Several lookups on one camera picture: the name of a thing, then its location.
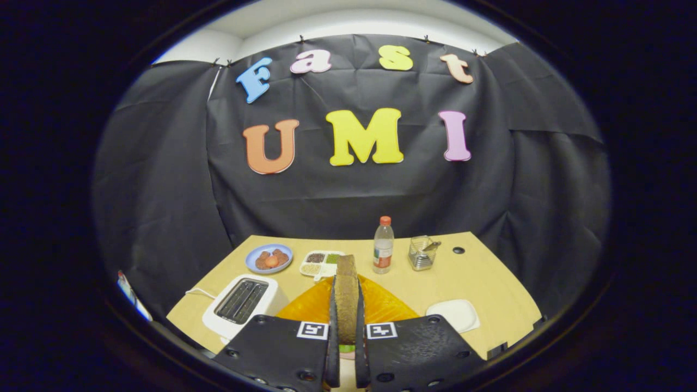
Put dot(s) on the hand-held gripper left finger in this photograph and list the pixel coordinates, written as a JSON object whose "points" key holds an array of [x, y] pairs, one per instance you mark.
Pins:
{"points": [[332, 354]]}

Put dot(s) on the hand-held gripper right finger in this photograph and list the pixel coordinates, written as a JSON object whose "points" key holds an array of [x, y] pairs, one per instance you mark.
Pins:
{"points": [[360, 354]]}

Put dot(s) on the green lettuce leaf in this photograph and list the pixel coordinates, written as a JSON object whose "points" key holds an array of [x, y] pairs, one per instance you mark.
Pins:
{"points": [[347, 348]]}

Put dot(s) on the brown toast slice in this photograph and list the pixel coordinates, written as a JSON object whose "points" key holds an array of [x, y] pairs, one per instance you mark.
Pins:
{"points": [[347, 299]]}

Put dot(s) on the white divided tray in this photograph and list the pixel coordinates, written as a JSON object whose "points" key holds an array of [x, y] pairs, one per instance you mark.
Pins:
{"points": [[321, 269]]}

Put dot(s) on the small white square plate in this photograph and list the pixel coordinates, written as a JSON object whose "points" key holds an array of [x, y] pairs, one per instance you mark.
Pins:
{"points": [[454, 316]]}

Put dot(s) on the clear plastic bottle red cap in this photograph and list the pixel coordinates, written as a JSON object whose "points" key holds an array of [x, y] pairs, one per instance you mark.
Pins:
{"points": [[383, 247]]}

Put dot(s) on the brown sausage slices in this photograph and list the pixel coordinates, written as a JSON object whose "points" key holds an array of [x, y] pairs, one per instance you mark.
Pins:
{"points": [[282, 257]]}

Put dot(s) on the red tomato slice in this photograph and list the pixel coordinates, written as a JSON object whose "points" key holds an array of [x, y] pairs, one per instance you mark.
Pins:
{"points": [[271, 261]]}

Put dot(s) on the blue plate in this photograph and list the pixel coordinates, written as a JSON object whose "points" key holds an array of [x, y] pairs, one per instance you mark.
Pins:
{"points": [[253, 267]]}

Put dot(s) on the white toaster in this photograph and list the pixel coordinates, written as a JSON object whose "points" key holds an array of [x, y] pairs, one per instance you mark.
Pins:
{"points": [[218, 321]]}

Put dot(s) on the black backdrop cloth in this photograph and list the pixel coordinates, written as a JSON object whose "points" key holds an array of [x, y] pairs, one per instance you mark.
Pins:
{"points": [[348, 201]]}

